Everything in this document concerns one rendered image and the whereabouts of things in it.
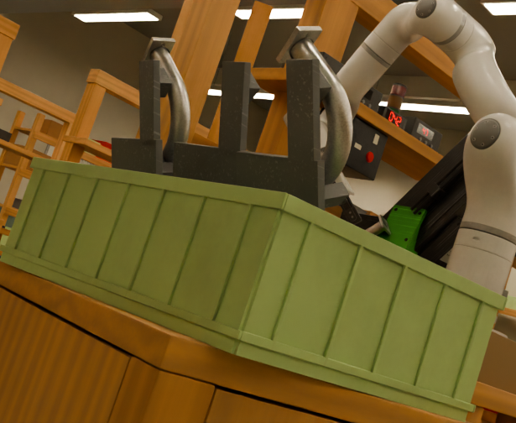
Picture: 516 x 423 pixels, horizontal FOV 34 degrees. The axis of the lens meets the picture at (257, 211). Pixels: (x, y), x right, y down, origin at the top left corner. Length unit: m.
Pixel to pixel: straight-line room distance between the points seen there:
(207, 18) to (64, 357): 1.44
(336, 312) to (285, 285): 0.08
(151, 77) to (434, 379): 0.59
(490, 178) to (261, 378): 0.92
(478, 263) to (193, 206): 0.85
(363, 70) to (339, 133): 1.13
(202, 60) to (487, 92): 0.82
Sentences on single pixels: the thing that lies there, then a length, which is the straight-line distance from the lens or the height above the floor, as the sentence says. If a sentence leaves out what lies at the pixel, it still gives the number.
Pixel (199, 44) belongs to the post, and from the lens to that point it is 2.33.
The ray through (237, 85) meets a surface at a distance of 1.15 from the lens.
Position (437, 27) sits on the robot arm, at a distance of 1.97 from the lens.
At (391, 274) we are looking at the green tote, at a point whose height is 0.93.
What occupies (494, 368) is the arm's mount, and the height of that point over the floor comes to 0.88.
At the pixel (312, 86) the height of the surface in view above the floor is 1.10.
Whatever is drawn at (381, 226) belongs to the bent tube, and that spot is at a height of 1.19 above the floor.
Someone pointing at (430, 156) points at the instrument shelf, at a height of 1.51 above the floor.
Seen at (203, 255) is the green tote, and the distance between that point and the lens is 0.94.
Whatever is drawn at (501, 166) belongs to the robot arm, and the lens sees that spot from 1.71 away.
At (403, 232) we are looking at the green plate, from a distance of 2.44.
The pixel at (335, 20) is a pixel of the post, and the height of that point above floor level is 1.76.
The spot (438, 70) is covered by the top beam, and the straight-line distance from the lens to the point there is 3.09.
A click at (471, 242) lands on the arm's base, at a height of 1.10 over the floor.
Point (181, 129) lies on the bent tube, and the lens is 1.29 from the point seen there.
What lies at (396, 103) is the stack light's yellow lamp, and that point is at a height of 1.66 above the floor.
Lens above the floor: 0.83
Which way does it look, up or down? 7 degrees up
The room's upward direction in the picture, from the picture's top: 19 degrees clockwise
